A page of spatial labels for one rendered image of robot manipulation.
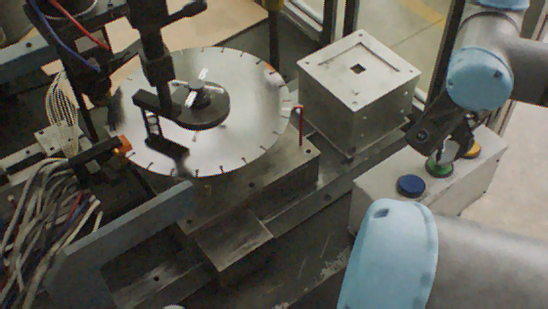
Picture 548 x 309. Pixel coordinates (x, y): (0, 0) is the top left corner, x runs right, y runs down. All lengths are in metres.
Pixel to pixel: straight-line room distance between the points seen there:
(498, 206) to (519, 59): 1.48
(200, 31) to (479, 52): 0.95
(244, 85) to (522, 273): 0.77
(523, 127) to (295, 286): 1.59
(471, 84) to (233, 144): 0.43
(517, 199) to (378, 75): 1.14
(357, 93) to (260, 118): 0.23
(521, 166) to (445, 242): 1.94
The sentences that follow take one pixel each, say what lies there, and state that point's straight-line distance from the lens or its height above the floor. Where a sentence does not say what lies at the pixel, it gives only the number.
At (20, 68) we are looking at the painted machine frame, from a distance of 1.13.
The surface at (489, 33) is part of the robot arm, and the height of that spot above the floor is 1.25.
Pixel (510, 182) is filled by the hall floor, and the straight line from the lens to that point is 2.29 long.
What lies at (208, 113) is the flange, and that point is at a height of 0.96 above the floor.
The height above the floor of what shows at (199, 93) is 0.99.
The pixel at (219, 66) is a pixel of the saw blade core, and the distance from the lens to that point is 1.15.
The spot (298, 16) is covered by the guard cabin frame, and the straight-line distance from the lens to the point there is 1.53.
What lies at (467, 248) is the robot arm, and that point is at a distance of 0.42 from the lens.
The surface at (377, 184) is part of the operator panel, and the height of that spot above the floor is 0.90.
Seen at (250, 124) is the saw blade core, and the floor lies 0.95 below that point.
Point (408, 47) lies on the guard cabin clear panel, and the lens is 1.28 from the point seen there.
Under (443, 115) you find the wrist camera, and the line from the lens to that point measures 0.91.
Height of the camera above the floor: 1.70
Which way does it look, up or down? 50 degrees down
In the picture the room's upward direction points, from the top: 2 degrees counter-clockwise
